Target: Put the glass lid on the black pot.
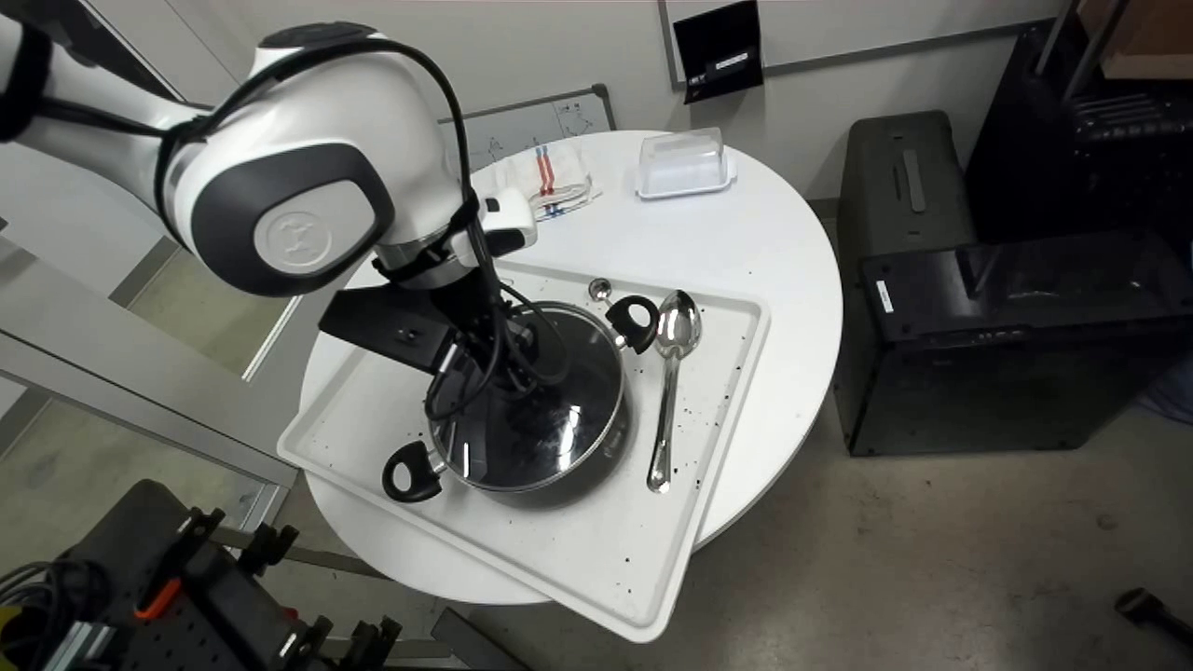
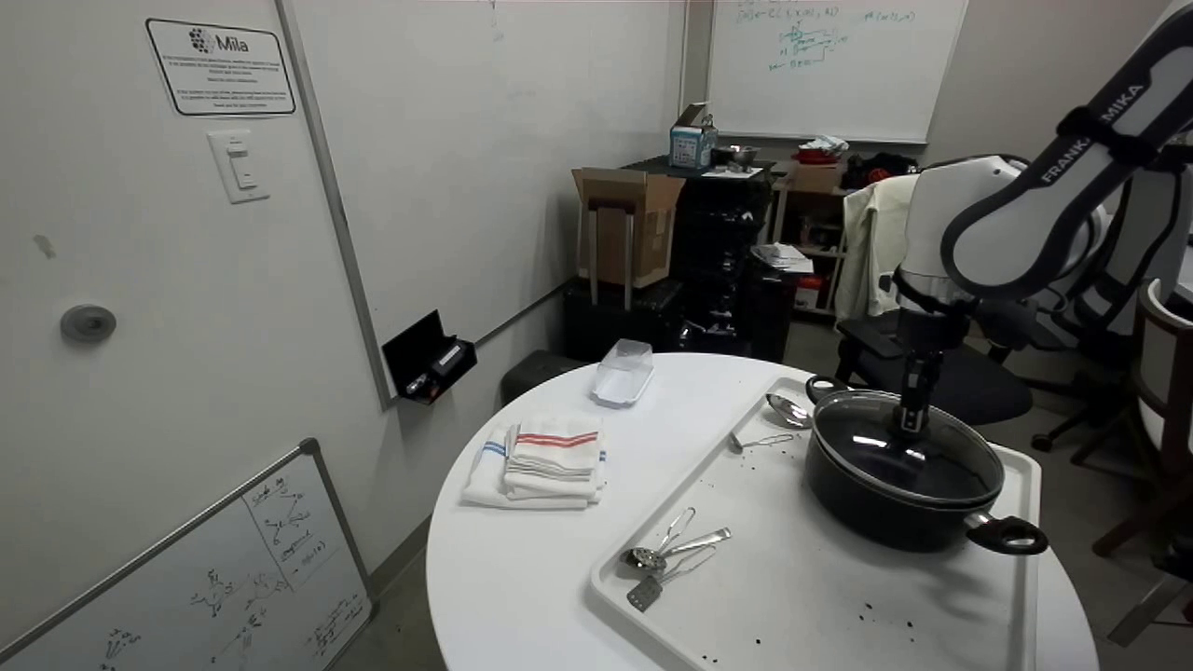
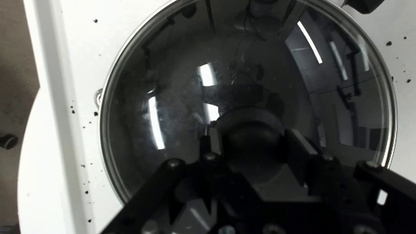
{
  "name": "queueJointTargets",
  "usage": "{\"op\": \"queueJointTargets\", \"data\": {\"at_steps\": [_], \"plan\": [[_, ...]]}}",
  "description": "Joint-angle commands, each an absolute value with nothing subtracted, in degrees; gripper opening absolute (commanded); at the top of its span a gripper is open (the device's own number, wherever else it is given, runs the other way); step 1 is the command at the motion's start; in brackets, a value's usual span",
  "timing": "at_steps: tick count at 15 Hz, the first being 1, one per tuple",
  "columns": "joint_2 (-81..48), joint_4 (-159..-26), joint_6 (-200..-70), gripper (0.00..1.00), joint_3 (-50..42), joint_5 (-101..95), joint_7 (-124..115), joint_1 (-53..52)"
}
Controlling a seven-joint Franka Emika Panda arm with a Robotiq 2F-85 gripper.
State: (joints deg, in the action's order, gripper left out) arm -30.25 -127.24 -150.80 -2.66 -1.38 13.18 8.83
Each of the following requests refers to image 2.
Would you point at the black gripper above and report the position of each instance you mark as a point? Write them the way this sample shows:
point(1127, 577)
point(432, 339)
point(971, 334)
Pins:
point(930, 326)

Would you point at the glass lid with black knob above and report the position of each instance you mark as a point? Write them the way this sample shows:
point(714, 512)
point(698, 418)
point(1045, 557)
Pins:
point(956, 466)

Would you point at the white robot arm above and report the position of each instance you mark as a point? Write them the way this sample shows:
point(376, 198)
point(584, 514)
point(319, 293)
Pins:
point(1055, 198)

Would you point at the cream jacket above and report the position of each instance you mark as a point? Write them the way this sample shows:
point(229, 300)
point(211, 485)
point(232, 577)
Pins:
point(868, 246)

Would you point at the wooden shelf unit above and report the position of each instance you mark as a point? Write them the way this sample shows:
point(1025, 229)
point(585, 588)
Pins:
point(814, 211)

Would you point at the black drawer cabinet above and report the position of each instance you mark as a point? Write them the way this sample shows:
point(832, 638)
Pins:
point(733, 263)

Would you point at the clear plastic container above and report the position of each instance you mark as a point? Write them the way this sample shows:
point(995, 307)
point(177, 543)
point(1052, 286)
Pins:
point(618, 373)

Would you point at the brown cardboard box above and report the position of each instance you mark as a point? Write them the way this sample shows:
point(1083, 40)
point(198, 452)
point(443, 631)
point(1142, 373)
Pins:
point(627, 225)

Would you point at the whiteboard with green writing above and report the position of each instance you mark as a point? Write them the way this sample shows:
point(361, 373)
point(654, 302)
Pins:
point(832, 70)

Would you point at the blue tissue box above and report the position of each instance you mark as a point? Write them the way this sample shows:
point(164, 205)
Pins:
point(689, 144)

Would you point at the white towel with red stripes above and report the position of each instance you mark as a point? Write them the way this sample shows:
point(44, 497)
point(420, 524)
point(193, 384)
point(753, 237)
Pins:
point(556, 447)

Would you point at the white towel with blue stripes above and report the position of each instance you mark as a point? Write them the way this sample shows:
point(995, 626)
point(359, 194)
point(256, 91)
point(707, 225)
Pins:
point(484, 477)

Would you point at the black whiteboard eraser holder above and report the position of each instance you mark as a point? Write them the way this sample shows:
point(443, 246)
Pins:
point(430, 354)

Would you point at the small whiteboard with sketches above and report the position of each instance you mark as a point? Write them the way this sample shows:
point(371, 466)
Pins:
point(211, 583)

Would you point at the large wall whiteboard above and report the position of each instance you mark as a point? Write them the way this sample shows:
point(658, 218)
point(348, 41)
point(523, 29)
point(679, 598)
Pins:
point(498, 162)

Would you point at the white light switch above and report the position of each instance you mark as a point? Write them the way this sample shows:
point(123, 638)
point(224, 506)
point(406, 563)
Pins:
point(237, 164)

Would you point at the white wall sign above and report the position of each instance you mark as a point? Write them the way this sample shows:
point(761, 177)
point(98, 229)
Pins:
point(221, 63)

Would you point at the round grey wall stopper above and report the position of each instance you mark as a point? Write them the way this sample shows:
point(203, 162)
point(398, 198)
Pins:
point(87, 323)

